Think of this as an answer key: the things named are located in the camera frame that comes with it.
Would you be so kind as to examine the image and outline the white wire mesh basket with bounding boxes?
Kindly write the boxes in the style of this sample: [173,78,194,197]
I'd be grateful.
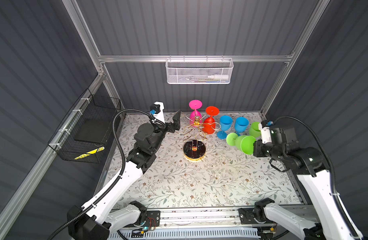
[165,58,234,85]

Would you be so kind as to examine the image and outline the green wine glass front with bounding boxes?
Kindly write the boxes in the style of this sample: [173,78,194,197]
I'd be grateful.
[249,122,261,139]

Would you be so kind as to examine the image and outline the red wine glass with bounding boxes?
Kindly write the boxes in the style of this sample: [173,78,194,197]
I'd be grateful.
[202,106,220,135]

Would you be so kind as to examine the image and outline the gold wine glass rack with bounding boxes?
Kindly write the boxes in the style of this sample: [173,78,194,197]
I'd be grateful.
[179,116,221,162]

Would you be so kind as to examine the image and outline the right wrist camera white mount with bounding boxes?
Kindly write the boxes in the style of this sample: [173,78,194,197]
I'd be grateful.
[259,120,274,144]

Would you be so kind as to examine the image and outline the left black corrugated cable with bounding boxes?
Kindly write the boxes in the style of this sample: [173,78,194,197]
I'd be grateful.
[47,108,156,240]

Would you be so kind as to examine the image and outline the green wine glass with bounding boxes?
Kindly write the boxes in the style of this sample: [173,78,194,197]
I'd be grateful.
[226,133,256,155]
[249,122,261,139]

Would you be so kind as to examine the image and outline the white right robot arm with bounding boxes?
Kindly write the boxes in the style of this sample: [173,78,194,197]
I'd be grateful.
[239,122,365,240]

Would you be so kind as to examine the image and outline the green wine glass back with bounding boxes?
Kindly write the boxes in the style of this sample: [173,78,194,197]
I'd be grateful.
[226,133,256,155]

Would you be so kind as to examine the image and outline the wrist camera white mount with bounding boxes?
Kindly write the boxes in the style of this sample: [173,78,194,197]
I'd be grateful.
[259,120,274,144]
[150,102,165,123]

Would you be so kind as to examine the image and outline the white marker in basket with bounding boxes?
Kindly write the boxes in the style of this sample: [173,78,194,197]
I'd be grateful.
[207,75,230,81]

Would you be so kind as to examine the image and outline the blue wine glass front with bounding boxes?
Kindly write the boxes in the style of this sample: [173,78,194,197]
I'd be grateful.
[235,117,250,136]

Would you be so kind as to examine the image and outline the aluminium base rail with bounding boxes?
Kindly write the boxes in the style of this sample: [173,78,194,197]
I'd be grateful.
[111,204,311,232]

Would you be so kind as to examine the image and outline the black wire basket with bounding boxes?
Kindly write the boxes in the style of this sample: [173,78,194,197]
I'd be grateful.
[48,90,121,164]

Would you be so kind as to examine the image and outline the blue wine glass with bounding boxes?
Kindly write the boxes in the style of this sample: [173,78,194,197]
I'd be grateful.
[217,116,233,140]
[235,117,250,136]

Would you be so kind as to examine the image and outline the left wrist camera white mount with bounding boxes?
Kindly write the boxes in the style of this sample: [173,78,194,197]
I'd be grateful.
[150,102,165,123]

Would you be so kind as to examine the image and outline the white perforated vent cover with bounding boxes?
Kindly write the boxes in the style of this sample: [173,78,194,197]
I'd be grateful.
[108,227,261,240]

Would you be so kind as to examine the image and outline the right black corrugated cable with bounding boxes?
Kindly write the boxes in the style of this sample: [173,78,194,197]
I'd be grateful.
[272,116,363,240]

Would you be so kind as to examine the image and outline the magenta wine glass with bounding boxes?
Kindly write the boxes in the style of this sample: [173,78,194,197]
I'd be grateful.
[189,100,203,127]

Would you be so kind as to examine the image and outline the black corrugated cable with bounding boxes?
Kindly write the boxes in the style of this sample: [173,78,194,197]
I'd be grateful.
[47,108,156,240]
[272,116,363,240]

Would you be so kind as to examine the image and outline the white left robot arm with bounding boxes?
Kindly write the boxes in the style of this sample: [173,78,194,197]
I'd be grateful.
[61,111,181,240]

